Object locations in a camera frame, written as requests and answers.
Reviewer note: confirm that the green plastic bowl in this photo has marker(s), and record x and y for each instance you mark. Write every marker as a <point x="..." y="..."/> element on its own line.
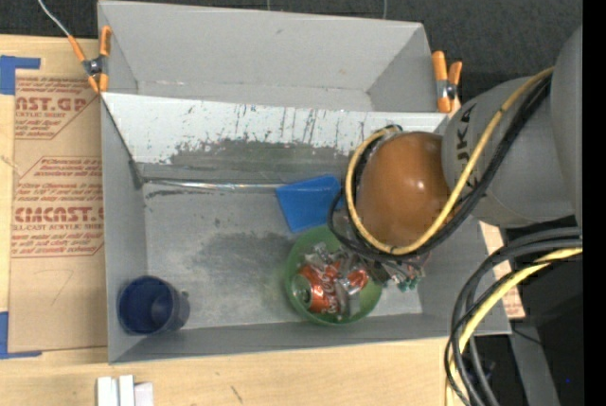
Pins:
<point x="303" y="248"/>

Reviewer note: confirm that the dark blue cup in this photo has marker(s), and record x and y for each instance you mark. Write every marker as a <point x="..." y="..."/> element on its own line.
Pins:
<point x="151" y="307"/>

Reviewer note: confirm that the blue flat sponge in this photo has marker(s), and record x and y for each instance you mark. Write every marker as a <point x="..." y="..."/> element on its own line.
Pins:
<point x="305" y="203"/>

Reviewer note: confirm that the grey metal bin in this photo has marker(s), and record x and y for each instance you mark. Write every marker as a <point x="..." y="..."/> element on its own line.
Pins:
<point x="213" y="215"/>

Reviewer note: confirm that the crushed orange soda can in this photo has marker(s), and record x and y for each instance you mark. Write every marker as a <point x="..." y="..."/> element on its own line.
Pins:
<point x="322" y="288"/>

